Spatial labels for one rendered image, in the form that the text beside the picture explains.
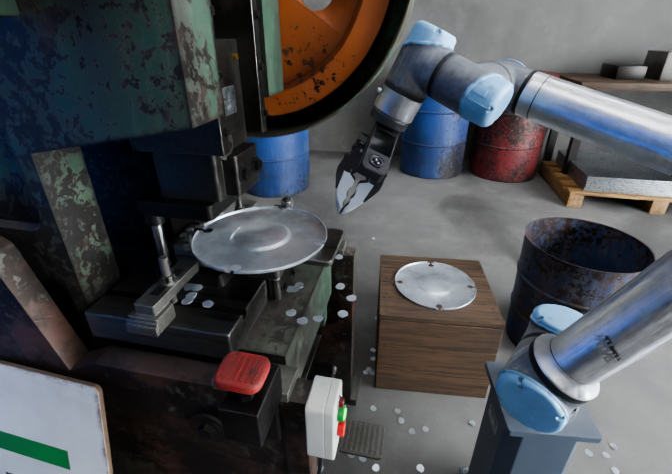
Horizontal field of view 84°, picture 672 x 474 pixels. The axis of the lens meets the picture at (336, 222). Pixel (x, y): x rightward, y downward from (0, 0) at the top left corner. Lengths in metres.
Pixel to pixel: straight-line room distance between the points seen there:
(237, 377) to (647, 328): 0.55
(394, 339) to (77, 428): 0.89
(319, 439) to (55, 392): 0.53
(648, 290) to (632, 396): 1.23
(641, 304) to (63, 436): 1.04
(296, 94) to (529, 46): 3.22
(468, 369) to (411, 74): 1.08
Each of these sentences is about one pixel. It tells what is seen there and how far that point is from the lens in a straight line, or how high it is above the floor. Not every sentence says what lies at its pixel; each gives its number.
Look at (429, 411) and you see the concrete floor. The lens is 1.50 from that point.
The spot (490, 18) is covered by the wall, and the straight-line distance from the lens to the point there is 4.01.
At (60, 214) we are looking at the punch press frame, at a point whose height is 0.89.
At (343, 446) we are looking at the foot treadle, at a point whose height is 0.16.
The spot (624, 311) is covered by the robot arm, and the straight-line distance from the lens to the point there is 0.66.
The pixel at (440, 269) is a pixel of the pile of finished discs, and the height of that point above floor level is 0.35.
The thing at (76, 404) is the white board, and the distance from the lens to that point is 0.95.
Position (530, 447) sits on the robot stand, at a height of 0.39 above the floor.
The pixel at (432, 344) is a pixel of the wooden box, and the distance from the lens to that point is 1.37.
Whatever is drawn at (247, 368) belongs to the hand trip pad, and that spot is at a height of 0.76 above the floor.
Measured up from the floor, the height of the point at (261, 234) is 0.79.
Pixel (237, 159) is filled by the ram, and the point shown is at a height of 0.97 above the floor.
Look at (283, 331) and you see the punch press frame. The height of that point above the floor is 0.65.
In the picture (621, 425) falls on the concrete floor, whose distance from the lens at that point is 1.73.
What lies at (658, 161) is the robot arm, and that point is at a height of 1.02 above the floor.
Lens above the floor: 1.18
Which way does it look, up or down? 27 degrees down
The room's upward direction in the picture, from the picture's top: straight up
